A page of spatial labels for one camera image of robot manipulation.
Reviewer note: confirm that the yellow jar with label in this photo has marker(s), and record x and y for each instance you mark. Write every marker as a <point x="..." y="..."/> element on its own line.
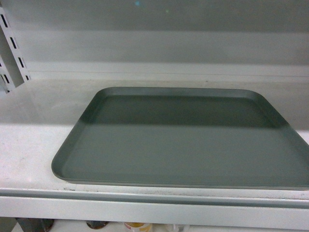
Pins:
<point x="138" y="227"/>

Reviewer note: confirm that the clear glass jar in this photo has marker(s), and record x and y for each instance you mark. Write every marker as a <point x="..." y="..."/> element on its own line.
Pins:
<point x="177" y="227"/>

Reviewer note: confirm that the silver grey serving tray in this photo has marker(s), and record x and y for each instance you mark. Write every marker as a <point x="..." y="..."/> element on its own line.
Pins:
<point x="183" y="137"/>

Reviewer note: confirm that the brown lidded jar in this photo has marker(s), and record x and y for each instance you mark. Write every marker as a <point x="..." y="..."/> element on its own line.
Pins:
<point x="93" y="224"/>

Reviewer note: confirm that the white slotted shelf upright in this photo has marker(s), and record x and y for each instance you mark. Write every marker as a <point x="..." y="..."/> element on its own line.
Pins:
<point x="13" y="69"/>

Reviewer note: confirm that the dark brown jar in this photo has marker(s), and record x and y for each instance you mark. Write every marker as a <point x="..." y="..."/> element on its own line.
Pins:
<point x="35" y="224"/>

